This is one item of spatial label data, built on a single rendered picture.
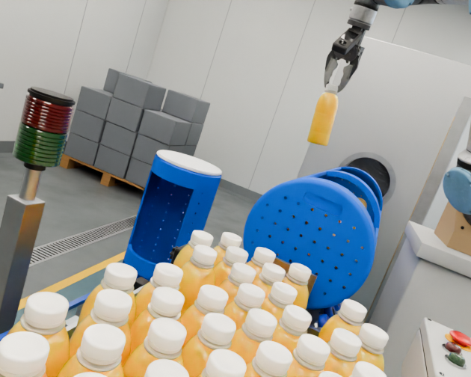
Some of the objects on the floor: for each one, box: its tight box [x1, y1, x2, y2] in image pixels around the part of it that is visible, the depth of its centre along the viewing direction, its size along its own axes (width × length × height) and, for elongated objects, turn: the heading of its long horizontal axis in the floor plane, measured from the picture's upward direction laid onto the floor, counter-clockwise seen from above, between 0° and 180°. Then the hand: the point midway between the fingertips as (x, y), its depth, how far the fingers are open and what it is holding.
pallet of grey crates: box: [59, 68, 210, 195], centre depth 489 cm, size 120×80×119 cm
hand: (333, 86), depth 136 cm, fingers closed on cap, 4 cm apart
